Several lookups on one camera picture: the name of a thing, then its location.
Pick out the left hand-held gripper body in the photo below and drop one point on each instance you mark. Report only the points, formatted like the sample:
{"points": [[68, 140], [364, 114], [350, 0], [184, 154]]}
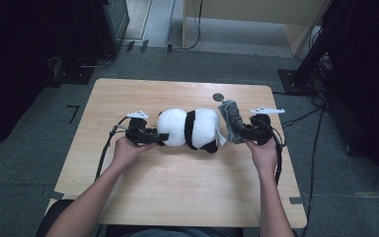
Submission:
{"points": [[137, 135]]}

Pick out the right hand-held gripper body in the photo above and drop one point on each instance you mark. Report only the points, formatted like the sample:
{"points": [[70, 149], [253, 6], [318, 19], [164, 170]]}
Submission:
{"points": [[261, 130]]}

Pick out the grey cloth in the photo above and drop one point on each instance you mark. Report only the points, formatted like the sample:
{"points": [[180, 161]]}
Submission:
{"points": [[232, 118]]}

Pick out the panda plush toy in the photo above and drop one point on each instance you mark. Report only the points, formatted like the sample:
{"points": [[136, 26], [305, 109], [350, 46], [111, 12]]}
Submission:
{"points": [[174, 126]]}

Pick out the person's left hand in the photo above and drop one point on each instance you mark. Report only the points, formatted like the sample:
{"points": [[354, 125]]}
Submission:
{"points": [[125, 154]]}

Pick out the person's right hand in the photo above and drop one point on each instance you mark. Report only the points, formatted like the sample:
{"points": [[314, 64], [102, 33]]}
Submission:
{"points": [[266, 158]]}

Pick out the dark round table grommet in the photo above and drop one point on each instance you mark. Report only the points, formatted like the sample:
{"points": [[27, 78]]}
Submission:
{"points": [[217, 96]]}

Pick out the black metal stand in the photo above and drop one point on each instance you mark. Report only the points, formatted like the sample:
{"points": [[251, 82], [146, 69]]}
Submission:
{"points": [[296, 80]]}

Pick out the black floor tape mark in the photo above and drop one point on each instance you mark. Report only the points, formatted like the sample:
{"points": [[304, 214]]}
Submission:
{"points": [[75, 113]]}

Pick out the black flat stand base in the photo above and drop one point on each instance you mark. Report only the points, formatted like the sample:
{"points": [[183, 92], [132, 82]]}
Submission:
{"points": [[74, 74]]}

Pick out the person's dark clothing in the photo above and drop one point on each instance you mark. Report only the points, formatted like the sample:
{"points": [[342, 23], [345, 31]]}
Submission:
{"points": [[177, 232]]}

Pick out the black cabinet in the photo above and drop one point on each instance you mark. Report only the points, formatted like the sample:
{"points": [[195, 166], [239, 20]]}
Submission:
{"points": [[112, 26]]}

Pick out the light wooden cabinet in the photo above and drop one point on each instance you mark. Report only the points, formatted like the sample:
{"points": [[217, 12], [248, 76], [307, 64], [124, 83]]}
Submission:
{"points": [[243, 10]]}

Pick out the black chair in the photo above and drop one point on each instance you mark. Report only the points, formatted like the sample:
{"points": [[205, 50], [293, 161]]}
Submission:
{"points": [[44, 220]]}

